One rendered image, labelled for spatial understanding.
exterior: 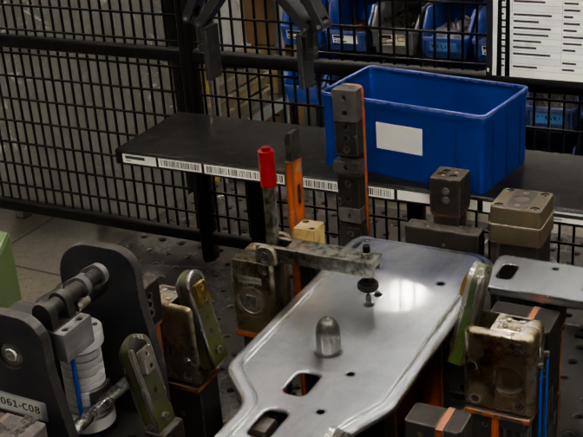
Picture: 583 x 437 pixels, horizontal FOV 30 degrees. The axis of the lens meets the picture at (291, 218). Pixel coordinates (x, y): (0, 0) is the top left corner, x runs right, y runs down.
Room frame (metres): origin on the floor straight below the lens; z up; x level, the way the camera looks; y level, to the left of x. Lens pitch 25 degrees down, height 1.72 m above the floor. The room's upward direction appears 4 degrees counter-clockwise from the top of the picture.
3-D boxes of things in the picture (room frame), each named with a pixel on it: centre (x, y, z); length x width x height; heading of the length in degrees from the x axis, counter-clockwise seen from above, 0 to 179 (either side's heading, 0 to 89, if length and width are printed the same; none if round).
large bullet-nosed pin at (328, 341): (1.17, -0.03, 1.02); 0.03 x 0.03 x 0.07
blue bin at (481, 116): (1.70, -0.23, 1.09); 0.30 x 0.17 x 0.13; 53
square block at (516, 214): (1.46, -0.34, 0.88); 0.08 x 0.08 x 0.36; 61
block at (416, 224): (1.51, -0.23, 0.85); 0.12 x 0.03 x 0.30; 61
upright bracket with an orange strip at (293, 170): (1.45, -0.01, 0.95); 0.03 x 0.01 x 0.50; 151
